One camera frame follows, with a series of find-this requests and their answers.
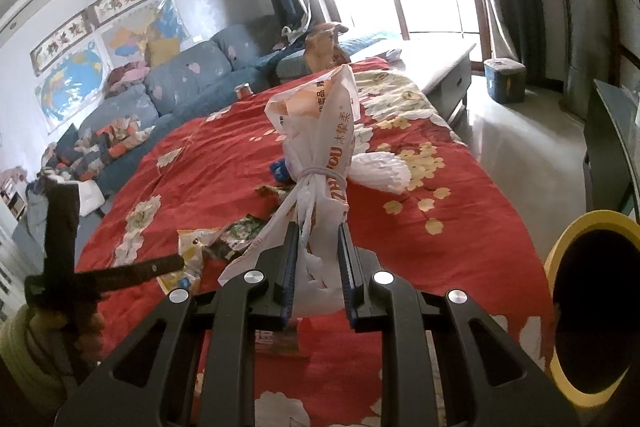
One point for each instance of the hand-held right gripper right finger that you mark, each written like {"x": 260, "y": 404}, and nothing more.
{"x": 347, "y": 267}

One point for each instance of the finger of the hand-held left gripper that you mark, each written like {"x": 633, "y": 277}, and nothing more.
{"x": 145, "y": 271}

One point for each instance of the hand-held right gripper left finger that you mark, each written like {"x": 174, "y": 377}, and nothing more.
{"x": 290, "y": 267}

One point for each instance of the yellow snack wrapper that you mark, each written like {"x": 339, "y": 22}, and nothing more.
{"x": 192, "y": 247}

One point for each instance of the white printed plastic bag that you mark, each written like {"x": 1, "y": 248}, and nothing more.
{"x": 320, "y": 132}

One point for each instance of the yellow hoop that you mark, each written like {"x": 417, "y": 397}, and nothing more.
{"x": 560, "y": 252}

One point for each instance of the person's left hand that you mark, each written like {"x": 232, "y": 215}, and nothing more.
{"x": 91, "y": 327}

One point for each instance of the green snack wrapper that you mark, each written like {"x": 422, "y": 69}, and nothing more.
{"x": 242, "y": 232}

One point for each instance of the small red packet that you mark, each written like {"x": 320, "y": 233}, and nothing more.
{"x": 275, "y": 342}

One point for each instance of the pile of colourful clothes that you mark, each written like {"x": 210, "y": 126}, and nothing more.
{"x": 100, "y": 147}

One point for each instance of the crumpled blue gloves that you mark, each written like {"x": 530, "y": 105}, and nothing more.
{"x": 280, "y": 171}

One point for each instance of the red floral blanket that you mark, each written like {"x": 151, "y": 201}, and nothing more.
{"x": 450, "y": 207}

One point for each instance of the world map poster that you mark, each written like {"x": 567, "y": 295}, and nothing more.
{"x": 70, "y": 87}

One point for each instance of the pink clothes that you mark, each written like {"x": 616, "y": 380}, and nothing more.
{"x": 127, "y": 74}

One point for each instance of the red drink can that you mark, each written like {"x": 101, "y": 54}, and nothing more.
{"x": 244, "y": 91}

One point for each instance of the yellow pillow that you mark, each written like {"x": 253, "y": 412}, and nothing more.
{"x": 162, "y": 52}

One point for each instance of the blue floral sofa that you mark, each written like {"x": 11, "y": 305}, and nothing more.
{"x": 200, "y": 62}

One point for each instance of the country map poster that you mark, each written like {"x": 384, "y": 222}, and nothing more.
{"x": 145, "y": 27}

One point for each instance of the brown paper bag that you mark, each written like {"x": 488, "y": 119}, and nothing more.
{"x": 322, "y": 49}

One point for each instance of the white low table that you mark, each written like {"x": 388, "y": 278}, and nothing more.
{"x": 440, "y": 57}

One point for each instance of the blue storage stool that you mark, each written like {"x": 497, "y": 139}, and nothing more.
{"x": 505, "y": 82}

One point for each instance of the white standing air conditioner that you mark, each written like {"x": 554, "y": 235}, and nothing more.
{"x": 585, "y": 32}

